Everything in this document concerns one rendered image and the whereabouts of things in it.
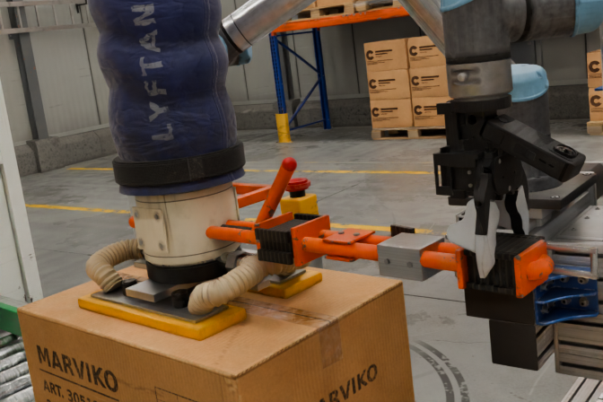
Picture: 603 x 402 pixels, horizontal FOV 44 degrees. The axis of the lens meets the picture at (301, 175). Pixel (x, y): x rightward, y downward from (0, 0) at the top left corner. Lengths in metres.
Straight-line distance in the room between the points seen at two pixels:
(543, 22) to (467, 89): 0.12
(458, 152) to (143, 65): 0.53
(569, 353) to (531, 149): 0.74
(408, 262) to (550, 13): 0.35
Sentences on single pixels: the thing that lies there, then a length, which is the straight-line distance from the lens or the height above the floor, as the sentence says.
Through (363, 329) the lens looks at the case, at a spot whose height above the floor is 0.91.
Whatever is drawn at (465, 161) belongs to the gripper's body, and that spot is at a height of 1.21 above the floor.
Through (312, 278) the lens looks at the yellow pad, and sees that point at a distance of 1.31.
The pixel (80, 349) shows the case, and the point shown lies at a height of 0.91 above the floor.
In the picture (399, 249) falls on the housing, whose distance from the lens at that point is 0.98.
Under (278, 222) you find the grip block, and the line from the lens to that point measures 1.17.
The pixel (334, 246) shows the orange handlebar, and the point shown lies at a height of 1.08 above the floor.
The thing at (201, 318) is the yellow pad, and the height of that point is 0.97.
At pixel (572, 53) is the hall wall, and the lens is 9.75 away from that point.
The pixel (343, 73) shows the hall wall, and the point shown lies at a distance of 11.24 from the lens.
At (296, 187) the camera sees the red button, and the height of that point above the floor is 1.03.
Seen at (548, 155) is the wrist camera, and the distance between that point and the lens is 0.87.
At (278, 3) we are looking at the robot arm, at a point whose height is 1.45.
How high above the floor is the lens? 1.38
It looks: 10 degrees down
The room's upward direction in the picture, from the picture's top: 7 degrees counter-clockwise
